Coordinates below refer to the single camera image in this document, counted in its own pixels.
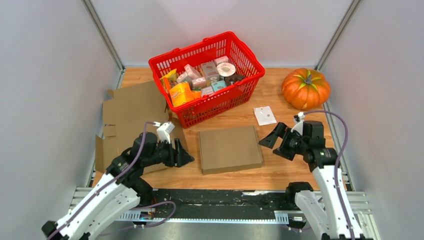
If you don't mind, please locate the brown cardboard sheet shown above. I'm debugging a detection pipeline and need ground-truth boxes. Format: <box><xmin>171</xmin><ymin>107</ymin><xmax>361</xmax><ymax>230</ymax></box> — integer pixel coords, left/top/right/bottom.
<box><xmin>95</xmin><ymin>80</ymin><xmax>188</xmax><ymax>173</ymax></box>

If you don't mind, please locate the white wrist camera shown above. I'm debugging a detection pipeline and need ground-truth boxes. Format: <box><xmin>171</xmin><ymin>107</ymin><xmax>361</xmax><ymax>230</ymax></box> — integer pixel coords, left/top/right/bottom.
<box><xmin>291</xmin><ymin>111</ymin><xmax>305</xmax><ymax>136</ymax></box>
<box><xmin>153</xmin><ymin>121</ymin><xmax>175</xmax><ymax>144</ymax></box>

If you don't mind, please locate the orange pumpkin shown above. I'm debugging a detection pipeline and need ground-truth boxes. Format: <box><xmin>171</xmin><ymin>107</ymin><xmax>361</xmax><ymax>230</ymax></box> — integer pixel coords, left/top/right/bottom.
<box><xmin>281</xmin><ymin>68</ymin><xmax>332</xmax><ymax>111</ymax></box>

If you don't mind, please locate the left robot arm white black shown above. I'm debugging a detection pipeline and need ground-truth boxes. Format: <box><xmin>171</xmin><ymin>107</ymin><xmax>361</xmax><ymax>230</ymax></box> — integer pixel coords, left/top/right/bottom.
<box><xmin>41</xmin><ymin>132</ymin><xmax>194</xmax><ymax>240</ymax></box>

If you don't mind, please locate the left aluminium frame post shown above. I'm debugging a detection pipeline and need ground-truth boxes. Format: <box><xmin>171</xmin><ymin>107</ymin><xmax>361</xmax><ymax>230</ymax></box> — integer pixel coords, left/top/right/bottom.
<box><xmin>81</xmin><ymin>0</ymin><xmax>125</xmax><ymax>73</ymax></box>

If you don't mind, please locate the yellow snack packet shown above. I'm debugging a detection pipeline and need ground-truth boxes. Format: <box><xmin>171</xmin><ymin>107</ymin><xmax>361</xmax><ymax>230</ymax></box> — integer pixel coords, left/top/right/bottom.
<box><xmin>160</xmin><ymin>69</ymin><xmax>178</xmax><ymax>93</ymax></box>

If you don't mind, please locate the right aluminium frame post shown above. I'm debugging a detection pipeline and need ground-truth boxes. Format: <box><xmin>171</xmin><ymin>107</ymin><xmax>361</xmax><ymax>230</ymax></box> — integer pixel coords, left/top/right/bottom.
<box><xmin>314</xmin><ymin>0</ymin><xmax>363</xmax><ymax>71</ymax></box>

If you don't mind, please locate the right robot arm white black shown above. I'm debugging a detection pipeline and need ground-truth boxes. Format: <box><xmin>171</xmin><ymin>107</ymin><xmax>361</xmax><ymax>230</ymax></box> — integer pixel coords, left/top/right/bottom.
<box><xmin>258</xmin><ymin>120</ymin><xmax>366</xmax><ymax>240</ymax></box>

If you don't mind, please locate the white slotted cable duct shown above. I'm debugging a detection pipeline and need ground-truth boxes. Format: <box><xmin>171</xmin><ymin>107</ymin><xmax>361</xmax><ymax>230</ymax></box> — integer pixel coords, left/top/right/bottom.
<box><xmin>112</xmin><ymin>210</ymin><xmax>290</xmax><ymax>225</ymax></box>

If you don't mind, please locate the dark brown round item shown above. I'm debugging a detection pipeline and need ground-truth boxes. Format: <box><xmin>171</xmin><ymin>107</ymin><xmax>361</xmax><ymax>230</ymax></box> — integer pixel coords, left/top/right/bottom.
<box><xmin>224</xmin><ymin>74</ymin><xmax>246</xmax><ymax>87</ymax></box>

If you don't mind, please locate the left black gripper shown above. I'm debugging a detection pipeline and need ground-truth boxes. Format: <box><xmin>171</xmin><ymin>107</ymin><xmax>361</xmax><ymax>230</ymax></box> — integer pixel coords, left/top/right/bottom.
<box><xmin>143</xmin><ymin>137</ymin><xmax>195</xmax><ymax>167</ymax></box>

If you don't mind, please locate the brown cardboard box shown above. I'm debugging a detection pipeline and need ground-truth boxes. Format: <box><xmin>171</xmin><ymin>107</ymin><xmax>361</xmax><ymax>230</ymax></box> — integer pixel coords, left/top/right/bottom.
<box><xmin>199</xmin><ymin>125</ymin><xmax>264</xmax><ymax>175</ymax></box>

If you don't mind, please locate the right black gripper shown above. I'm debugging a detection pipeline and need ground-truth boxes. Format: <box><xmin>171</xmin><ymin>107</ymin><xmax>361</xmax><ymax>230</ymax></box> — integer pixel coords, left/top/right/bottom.
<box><xmin>257</xmin><ymin>122</ymin><xmax>307</xmax><ymax>161</ymax></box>

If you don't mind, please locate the red plastic shopping basket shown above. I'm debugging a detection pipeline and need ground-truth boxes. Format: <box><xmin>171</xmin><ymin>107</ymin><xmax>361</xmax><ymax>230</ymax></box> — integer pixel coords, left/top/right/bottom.
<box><xmin>148</xmin><ymin>31</ymin><xmax>265</xmax><ymax>129</ymax></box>

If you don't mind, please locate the orange snack box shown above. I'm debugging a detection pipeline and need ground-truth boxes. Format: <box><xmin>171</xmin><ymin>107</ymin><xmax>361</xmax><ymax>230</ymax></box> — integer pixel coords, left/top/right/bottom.
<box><xmin>169</xmin><ymin>82</ymin><xmax>202</xmax><ymax>107</ymax></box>

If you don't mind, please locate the pink white round roll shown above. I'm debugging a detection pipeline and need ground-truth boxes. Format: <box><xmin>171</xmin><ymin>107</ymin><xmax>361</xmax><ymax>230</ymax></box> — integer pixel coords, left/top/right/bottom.
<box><xmin>216</xmin><ymin>62</ymin><xmax>236</xmax><ymax>78</ymax></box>

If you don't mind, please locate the white paper packet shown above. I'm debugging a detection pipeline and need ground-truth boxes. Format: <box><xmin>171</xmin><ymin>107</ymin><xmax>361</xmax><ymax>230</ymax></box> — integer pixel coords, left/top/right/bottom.
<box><xmin>253</xmin><ymin>106</ymin><xmax>277</xmax><ymax>126</ymax></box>

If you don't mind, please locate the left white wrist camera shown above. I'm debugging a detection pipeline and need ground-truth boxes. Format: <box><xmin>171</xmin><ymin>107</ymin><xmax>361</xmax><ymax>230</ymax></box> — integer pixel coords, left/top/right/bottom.
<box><xmin>153</xmin><ymin>121</ymin><xmax>175</xmax><ymax>144</ymax></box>

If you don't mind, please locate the teal small box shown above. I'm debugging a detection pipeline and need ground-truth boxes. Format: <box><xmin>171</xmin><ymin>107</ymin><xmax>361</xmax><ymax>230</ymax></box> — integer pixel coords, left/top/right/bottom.
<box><xmin>211</xmin><ymin>80</ymin><xmax>227</xmax><ymax>92</ymax></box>

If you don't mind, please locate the aluminium frame post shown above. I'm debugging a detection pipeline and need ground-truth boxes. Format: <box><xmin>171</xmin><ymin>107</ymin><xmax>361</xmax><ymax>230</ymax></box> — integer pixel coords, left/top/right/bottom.
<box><xmin>314</xmin><ymin>0</ymin><xmax>363</xmax><ymax>71</ymax></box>
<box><xmin>81</xmin><ymin>0</ymin><xmax>125</xmax><ymax>73</ymax></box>

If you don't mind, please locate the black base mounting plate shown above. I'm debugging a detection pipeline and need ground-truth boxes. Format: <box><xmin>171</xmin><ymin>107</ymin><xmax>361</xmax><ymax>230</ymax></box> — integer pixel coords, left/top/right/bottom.
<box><xmin>140</xmin><ymin>188</ymin><xmax>300</xmax><ymax>220</ymax></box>

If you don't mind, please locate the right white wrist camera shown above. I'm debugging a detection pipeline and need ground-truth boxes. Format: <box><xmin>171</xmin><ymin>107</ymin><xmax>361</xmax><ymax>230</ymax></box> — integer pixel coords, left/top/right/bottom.
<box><xmin>291</xmin><ymin>111</ymin><xmax>305</xmax><ymax>136</ymax></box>

